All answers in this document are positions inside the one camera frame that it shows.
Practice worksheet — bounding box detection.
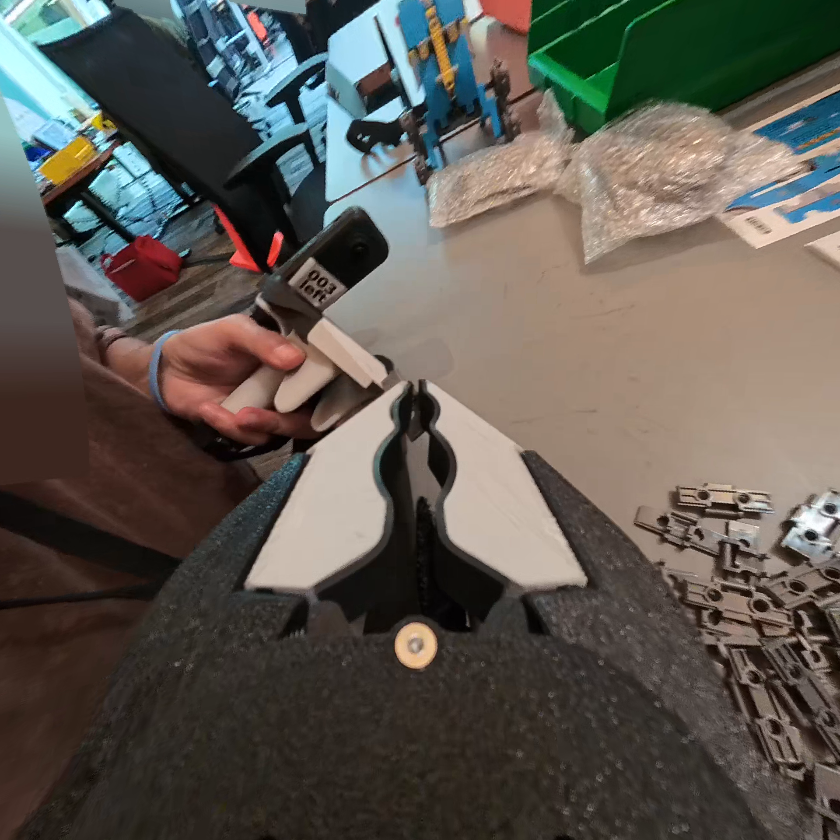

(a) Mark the blue brick model vehicle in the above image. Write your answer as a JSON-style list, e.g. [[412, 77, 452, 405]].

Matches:
[[392, 0, 521, 186]]

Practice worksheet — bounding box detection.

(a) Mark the yellow bin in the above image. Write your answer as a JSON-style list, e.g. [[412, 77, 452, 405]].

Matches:
[[37, 133, 101, 186]]

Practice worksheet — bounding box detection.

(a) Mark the clear bag of small parts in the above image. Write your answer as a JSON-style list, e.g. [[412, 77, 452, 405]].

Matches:
[[425, 140, 573, 231], [570, 97, 812, 265]]

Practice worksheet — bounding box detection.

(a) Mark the blue sticker sheet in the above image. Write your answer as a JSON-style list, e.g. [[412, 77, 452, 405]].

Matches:
[[717, 87, 840, 252]]

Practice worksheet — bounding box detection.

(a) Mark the blue wristband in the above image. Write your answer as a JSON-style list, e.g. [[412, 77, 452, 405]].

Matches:
[[147, 329, 183, 414]]

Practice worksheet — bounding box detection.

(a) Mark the red bag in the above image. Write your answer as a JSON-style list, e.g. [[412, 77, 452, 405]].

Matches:
[[98, 235, 185, 304]]

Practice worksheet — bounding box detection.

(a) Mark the pile of grey track links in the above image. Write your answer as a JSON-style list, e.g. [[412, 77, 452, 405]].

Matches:
[[632, 481, 840, 840]]

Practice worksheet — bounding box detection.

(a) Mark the person's left forearm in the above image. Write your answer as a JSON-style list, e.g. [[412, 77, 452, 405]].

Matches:
[[97, 327, 160, 389]]

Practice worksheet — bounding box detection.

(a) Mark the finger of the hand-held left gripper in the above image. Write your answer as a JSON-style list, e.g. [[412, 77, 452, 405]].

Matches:
[[307, 317, 403, 392]]

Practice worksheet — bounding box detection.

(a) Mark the black lanyard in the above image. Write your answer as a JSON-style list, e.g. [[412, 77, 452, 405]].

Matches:
[[0, 491, 182, 609]]

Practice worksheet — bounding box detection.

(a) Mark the open instruction booklet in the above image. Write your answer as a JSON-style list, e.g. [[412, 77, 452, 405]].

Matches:
[[802, 228, 840, 271]]

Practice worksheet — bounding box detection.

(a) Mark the white equipment box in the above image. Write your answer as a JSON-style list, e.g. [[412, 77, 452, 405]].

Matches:
[[323, 12, 422, 123]]

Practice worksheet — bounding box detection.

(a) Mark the person's left hand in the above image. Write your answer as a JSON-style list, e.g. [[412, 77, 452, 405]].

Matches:
[[156, 314, 326, 447]]

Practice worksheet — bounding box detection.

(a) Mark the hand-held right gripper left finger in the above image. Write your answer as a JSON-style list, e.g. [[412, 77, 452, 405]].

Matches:
[[245, 381, 416, 597]]

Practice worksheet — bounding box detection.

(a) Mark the grey desk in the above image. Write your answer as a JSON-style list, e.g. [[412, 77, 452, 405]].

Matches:
[[289, 92, 840, 840]]

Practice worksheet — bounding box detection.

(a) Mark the green plastic bin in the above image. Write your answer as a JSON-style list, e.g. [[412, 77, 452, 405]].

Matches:
[[527, 0, 840, 137]]

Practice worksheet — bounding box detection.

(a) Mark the orange floor cone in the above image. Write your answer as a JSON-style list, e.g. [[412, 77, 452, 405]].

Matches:
[[209, 202, 286, 274]]

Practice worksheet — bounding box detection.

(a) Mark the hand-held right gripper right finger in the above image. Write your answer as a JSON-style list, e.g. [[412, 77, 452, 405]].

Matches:
[[417, 379, 589, 598]]

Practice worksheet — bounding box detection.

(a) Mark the single grey track piece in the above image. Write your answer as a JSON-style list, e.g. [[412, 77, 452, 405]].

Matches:
[[404, 379, 432, 443]]

